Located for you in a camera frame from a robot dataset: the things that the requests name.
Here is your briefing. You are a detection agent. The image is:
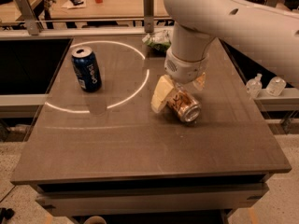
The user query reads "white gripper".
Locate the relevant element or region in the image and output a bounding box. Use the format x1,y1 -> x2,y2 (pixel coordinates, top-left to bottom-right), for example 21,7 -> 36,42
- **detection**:
151,49 -> 208,113

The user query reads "orange soda can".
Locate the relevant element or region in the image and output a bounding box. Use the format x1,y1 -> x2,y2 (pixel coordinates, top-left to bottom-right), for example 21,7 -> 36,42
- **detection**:
167,91 -> 201,123

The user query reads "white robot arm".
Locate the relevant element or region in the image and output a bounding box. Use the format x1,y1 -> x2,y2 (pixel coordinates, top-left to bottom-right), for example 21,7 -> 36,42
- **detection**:
151,0 -> 299,113

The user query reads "blue Pepsi can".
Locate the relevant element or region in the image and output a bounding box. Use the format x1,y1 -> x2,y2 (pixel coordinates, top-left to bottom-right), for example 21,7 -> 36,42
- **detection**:
71,46 -> 102,92

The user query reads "green chip bag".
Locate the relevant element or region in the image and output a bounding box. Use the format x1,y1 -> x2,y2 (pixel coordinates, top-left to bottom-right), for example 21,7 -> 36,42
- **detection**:
142,30 -> 171,52

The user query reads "clear plastic bottle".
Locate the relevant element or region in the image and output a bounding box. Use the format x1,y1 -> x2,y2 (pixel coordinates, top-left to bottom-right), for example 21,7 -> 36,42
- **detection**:
246,74 -> 263,98
266,77 -> 286,96

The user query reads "grey table drawer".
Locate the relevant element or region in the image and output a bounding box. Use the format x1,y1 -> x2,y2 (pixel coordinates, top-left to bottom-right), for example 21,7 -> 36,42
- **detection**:
36,183 -> 269,217

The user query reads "wooden background desk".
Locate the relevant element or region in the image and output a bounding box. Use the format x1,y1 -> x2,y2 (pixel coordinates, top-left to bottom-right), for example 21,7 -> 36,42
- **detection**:
0,0 -> 169,22

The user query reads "middle metal rail bracket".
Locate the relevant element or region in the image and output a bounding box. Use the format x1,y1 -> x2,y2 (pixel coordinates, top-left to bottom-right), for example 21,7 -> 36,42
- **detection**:
143,0 -> 154,33

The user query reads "left metal rail bracket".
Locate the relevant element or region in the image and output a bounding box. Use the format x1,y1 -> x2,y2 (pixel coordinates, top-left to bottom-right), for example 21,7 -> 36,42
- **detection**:
15,0 -> 42,35

